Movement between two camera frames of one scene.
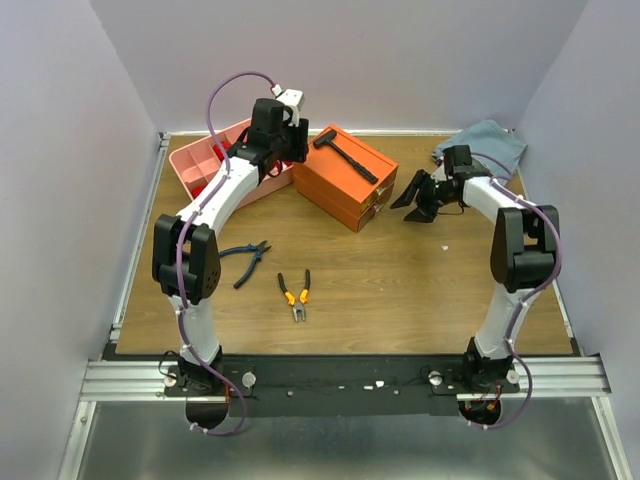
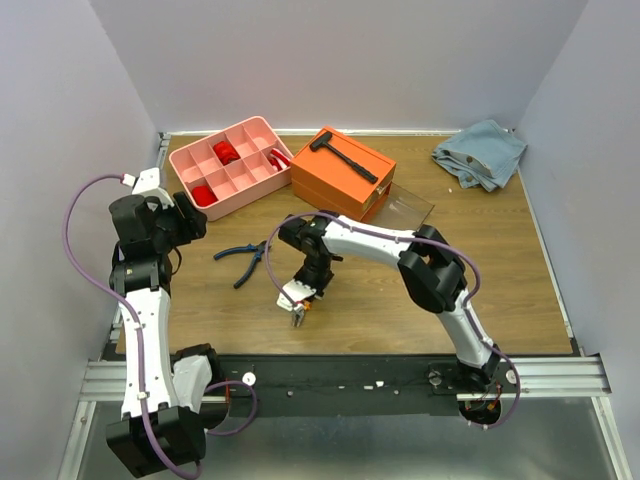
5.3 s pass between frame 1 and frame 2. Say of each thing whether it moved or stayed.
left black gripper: moved
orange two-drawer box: stayed
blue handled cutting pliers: stayed
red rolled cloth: stayed
